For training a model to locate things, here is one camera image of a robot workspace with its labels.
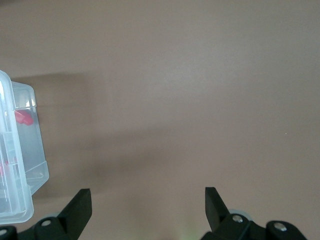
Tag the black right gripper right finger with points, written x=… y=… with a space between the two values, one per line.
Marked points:
x=220 y=225

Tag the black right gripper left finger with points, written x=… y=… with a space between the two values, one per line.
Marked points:
x=72 y=220

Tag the clear plastic box lid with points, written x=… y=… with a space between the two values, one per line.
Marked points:
x=15 y=190

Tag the clear plastic box base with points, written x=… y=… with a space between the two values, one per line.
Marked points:
x=37 y=150

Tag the small red block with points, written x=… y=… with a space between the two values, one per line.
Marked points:
x=23 y=117
x=1 y=170

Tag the brown table cover sheet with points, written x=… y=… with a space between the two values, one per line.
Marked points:
x=175 y=100

